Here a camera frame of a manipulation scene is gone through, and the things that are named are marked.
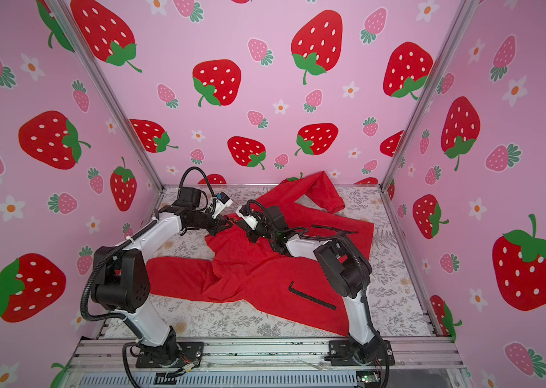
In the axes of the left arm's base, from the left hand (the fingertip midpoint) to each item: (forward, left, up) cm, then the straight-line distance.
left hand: (230, 222), depth 92 cm
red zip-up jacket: (-16, -2, -7) cm, 18 cm away
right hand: (-2, -3, +1) cm, 4 cm away
